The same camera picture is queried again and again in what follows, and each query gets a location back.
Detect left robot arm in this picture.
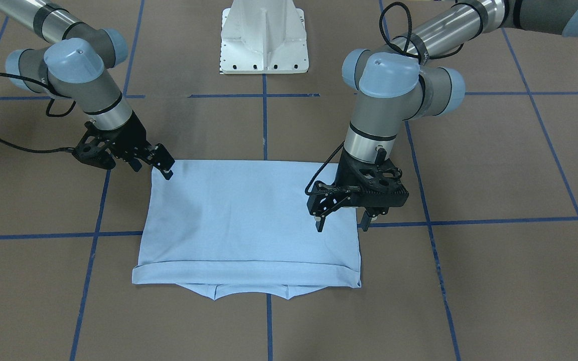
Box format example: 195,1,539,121
305,1,578,232

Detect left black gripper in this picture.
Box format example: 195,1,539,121
307,150,409,233

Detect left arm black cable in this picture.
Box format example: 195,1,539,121
304,142,345,196

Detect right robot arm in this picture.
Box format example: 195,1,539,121
0,1,174,179

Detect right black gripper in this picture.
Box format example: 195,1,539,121
72,113,175,180

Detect light blue t-shirt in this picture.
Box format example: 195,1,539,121
131,160,362,300

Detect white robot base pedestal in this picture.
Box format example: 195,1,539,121
219,1,310,75

